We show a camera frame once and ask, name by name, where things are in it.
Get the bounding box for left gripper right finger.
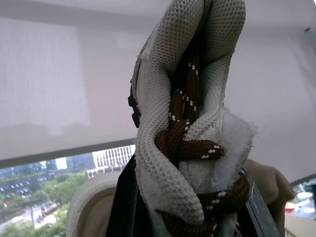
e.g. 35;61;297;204
241;166;282;237

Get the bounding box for beige shoe with brown laces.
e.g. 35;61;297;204
66;0;296;237

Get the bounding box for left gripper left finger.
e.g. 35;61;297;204
106;156;148;237

